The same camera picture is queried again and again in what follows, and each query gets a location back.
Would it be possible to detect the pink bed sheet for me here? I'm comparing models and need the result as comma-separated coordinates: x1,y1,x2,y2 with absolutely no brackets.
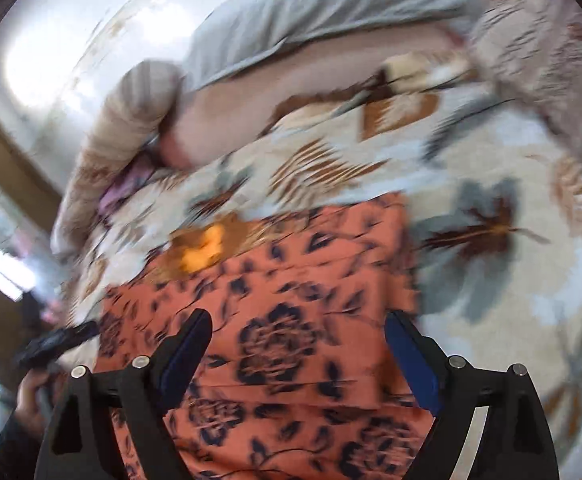
161,35,472,171

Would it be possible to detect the purple cloth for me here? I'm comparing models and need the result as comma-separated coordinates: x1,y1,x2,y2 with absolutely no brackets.
98,160,157,216

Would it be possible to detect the striped beige bolster pillow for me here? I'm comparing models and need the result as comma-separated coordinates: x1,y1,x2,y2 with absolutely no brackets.
51,59,187,256

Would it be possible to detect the leaf print blanket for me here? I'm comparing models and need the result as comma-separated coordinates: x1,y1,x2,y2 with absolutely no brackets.
51,80,582,476

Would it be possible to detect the orange floral garment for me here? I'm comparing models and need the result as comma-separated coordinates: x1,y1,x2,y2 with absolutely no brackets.
93,191,439,480

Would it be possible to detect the person's left hand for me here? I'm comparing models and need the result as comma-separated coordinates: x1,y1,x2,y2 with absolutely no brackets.
15,367,59,433

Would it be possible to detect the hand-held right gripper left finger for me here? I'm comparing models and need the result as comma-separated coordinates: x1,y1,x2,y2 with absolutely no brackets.
35,308,214,480

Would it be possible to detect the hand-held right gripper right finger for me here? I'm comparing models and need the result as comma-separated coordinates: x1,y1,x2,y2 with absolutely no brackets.
384,310,559,480

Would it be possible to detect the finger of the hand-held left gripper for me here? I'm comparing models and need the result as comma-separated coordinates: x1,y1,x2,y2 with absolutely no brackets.
68,321,100,345

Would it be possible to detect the grey pillow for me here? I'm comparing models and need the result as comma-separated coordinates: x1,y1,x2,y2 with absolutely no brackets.
183,0,492,93

